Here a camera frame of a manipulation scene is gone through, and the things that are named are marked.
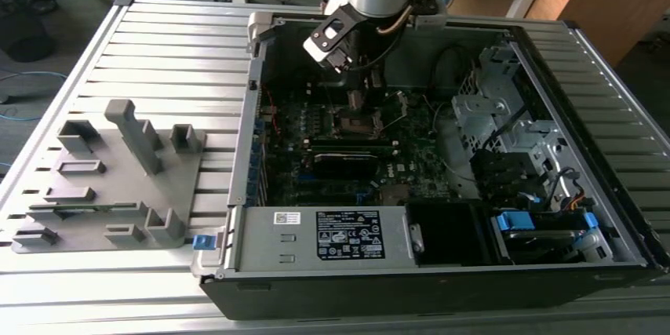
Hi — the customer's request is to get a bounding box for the metal socket cover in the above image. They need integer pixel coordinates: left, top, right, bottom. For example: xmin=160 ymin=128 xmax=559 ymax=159
xmin=386 ymin=89 xmax=410 ymax=134

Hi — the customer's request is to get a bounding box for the metal locking lever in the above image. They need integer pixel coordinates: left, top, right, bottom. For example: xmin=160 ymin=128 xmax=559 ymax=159
xmin=383 ymin=114 xmax=410 ymax=134

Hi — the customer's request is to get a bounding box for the silver metal drive cage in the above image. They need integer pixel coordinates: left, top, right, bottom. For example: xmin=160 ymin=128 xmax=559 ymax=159
xmin=448 ymin=35 xmax=527 ymax=155

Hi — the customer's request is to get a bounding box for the green motherboard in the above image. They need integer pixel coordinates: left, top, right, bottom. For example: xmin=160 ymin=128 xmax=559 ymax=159
xmin=254 ymin=84 xmax=465 ymax=207

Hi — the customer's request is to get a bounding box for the black graphics card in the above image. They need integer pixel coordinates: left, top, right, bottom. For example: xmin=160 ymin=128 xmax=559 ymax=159
xmin=312 ymin=151 xmax=382 ymax=180

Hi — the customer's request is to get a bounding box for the grey chipset heatsink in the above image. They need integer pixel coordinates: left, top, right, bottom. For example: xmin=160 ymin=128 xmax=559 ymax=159
xmin=379 ymin=184 xmax=410 ymax=206

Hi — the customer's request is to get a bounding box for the black plastic disk bay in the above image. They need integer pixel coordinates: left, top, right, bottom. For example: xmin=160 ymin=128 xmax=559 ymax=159
xmin=469 ymin=148 xmax=543 ymax=210

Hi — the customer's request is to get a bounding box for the grey power supply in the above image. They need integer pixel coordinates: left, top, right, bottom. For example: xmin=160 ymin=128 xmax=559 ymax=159
xmin=222 ymin=204 xmax=423 ymax=273

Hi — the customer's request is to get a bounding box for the hard disk in blue carrier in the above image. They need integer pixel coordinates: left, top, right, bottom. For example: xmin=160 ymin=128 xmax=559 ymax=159
xmin=490 ymin=209 xmax=603 ymax=266

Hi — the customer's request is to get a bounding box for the grey parts rack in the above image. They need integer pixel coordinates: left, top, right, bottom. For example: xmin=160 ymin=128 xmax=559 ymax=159
xmin=8 ymin=98 xmax=210 ymax=254

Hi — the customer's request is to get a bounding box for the blue case latch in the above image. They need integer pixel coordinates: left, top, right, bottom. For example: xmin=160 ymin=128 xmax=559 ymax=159
xmin=192 ymin=234 xmax=218 ymax=252

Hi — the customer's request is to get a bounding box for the black PC case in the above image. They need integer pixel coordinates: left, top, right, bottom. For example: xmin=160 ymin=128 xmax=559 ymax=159
xmin=188 ymin=10 xmax=670 ymax=321

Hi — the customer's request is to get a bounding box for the green RAM stick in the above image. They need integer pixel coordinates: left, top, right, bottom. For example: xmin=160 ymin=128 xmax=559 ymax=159
xmin=28 ymin=202 xmax=140 ymax=213

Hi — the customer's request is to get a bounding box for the black round bin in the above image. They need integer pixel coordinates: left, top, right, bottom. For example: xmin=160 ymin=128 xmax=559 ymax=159
xmin=3 ymin=11 xmax=57 ymax=64

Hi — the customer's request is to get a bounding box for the black looped cable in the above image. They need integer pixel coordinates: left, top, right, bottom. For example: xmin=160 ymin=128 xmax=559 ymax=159
xmin=427 ymin=43 xmax=475 ymax=93

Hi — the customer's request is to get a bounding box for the thin white wire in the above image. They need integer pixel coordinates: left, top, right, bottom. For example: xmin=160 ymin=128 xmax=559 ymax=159
xmin=420 ymin=94 xmax=454 ymax=134

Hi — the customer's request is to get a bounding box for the brown braided hose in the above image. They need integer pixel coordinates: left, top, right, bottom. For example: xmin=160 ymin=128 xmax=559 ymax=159
xmin=375 ymin=12 xmax=414 ymax=35

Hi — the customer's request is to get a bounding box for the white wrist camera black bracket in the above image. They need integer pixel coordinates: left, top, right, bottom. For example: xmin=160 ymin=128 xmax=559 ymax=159
xmin=302 ymin=5 xmax=363 ymax=74

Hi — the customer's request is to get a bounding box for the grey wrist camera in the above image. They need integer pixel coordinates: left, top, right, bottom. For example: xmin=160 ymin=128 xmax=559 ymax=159
xmin=411 ymin=0 xmax=450 ymax=33

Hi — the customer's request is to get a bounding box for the red black twisted wire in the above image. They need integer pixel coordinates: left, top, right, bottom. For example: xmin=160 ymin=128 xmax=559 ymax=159
xmin=260 ymin=86 xmax=282 ymax=134

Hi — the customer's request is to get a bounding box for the thin black cable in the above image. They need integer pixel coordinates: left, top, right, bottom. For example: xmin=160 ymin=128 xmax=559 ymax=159
xmin=481 ymin=111 xmax=527 ymax=152

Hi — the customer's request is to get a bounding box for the black disk wire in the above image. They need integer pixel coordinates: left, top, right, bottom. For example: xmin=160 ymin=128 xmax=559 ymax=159
xmin=546 ymin=166 xmax=581 ymax=213

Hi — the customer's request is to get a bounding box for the orange yellow disk wire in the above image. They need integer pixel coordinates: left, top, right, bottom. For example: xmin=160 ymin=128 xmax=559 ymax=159
xmin=563 ymin=192 xmax=597 ymax=213

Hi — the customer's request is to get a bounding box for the blue floor cable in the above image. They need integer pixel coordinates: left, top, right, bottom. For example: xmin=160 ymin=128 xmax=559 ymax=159
xmin=0 ymin=70 xmax=71 ymax=122

